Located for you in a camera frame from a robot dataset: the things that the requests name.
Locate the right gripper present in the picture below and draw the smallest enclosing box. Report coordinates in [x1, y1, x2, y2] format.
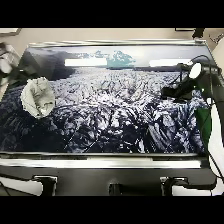
[160, 78, 197, 104]

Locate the grey garment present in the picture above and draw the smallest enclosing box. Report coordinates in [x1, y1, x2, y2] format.
[20, 76, 57, 120]

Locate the heap of clothes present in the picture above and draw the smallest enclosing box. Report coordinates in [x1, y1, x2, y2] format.
[0, 42, 22, 87]

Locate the green garment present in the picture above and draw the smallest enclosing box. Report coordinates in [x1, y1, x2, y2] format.
[194, 106, 213, 150]

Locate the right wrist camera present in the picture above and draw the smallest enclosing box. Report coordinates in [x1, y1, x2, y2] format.
[175, 61, 193, 83]

